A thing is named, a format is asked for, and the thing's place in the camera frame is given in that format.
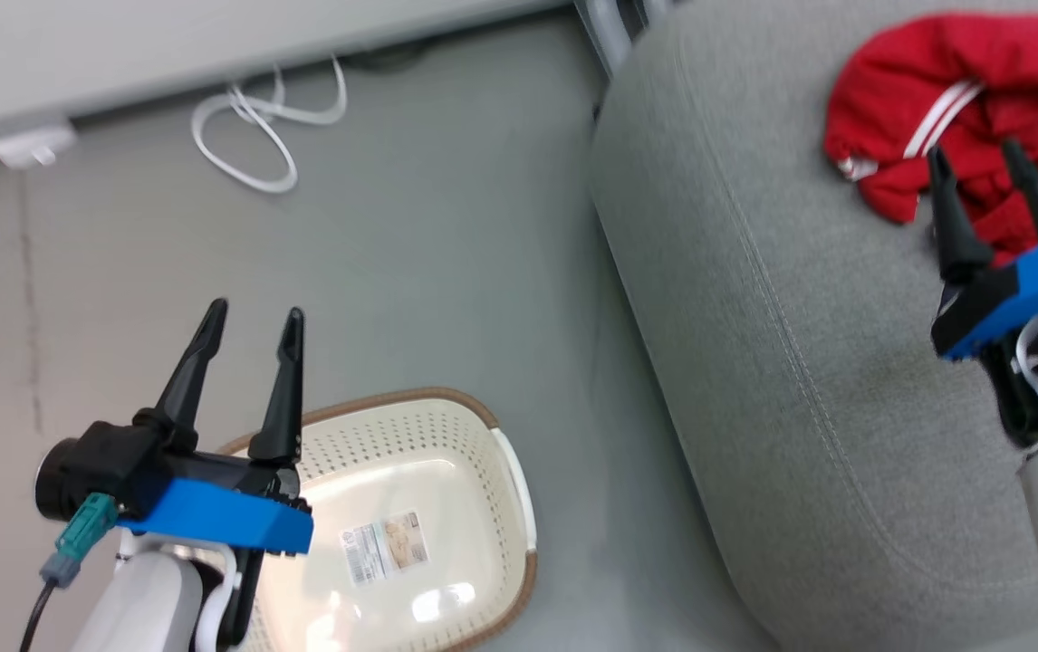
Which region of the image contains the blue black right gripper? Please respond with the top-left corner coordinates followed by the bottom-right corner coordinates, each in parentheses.
top-left (925, 138), bottom-right (1038, 449)

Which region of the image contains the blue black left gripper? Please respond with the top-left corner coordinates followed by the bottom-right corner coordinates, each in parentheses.
top-left (116, 299), bottom-right (314, 648)

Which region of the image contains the red and white garment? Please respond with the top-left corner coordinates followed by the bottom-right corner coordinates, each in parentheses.
top-left (824, 13), bottom-right (1038, 265)

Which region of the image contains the grey fabric sofa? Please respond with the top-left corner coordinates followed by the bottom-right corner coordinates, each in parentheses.
top-left (586, 0), bottom-right (1038, 652)

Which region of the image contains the cream perforated laundry basket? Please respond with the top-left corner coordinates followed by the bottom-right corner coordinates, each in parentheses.
top-left (211, 388), bottom-right (540, 652)

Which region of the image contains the paper label in basket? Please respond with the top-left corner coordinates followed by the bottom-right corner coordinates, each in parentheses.
top-left (340, 511), bottom-right (431, 588)

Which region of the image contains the wide white partition screen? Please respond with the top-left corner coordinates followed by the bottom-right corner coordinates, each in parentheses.
top-left (0, 0), bottom-right (576, 151)

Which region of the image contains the teal left camera plug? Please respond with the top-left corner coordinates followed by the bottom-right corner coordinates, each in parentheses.
top-left (39, 493), bottom-right (120, 589)

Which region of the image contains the white coiled floor cable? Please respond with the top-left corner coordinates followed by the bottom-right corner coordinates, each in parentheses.
top-left (191, 56), bottom-right (349, 195)

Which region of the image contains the black left camera cable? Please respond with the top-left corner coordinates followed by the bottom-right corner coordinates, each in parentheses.
top-left (19, 580), bottom-right (60, 652)

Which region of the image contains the black floor cable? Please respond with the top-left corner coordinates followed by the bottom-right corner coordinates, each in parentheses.
top-left (338, 40), bottom-right (435, 75)

